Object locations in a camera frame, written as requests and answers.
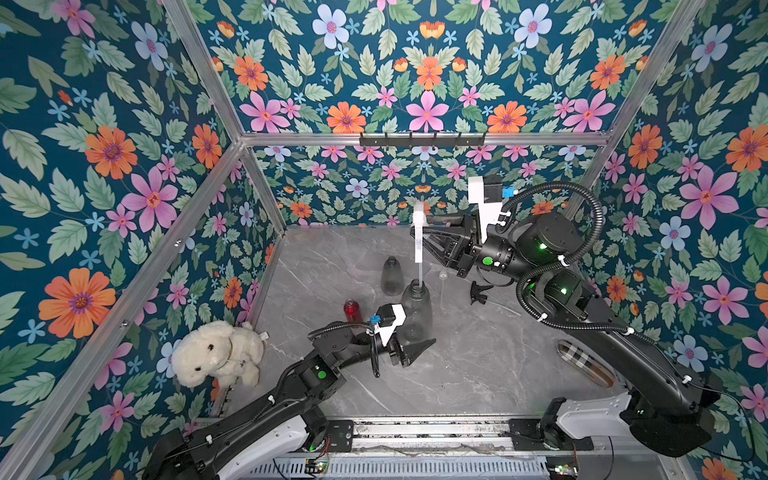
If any black metal ceiling bracket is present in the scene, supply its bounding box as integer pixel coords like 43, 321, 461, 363
358, 132, 485, 148

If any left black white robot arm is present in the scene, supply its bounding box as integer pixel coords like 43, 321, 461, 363
141, 322, 436, 479

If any metal base rail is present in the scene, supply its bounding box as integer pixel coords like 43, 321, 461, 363
300, 415, 674, 480

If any clear plastic spray bottle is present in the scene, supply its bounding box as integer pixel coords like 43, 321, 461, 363
380, 256, 404, 296
399, 279, 433, 345

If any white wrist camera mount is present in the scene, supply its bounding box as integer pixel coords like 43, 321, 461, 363
367, 303, 406, 347
467, 175, 518, 243

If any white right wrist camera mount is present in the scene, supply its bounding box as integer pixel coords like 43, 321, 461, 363
467, 175, 518, 243

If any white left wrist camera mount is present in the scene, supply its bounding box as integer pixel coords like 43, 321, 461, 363
367, 303, 406, 347

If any small red object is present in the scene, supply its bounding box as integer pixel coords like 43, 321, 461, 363
343, 299, 363, 323

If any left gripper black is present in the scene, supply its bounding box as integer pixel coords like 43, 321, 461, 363
330, 306, 428, 372

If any cream plush teddy bear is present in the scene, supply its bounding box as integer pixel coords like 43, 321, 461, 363
171, 321, 268, 388

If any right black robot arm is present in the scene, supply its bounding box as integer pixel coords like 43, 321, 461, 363
423, 181, 723, 458

